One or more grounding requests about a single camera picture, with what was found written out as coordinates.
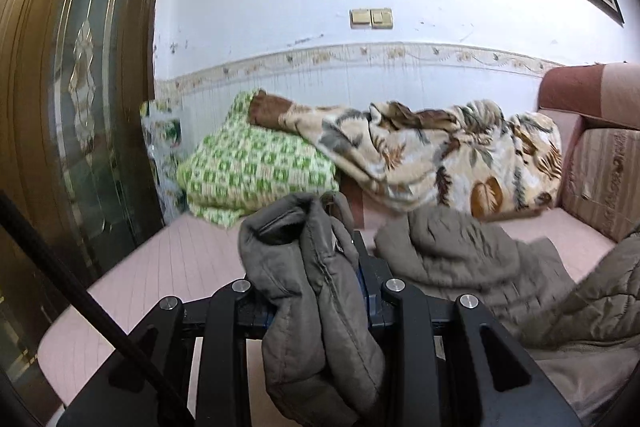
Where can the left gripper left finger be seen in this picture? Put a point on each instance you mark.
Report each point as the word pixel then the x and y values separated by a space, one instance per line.
pixel 183 364

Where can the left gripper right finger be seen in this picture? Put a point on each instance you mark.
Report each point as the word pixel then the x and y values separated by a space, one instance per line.
pixel 450 362

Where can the grey-brown quilted puffer jacket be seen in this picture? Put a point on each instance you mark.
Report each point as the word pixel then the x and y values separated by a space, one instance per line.
pixel 323 367

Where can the leaf pattern fleece blanket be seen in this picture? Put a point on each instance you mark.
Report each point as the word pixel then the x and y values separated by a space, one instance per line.
pixel 467 157

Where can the green white patterned pillow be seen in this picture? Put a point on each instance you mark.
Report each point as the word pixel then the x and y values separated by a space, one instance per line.
pixel 242 168

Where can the floral plastic bag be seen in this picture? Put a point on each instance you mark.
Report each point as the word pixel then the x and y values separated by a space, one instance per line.
pixel 162 135

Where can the striped floral sofa cushion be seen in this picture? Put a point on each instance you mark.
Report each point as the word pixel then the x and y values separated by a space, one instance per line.
pixel 602 182

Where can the pink brown sofa backrest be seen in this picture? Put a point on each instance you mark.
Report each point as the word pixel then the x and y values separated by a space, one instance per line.
pixel 579 98

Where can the wooden glass-panel door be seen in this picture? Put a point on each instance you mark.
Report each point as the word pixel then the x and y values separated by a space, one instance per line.
pixel 74 75

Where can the beige wall switch pair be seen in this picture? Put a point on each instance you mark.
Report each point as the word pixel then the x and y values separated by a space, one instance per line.
pixel 374 18

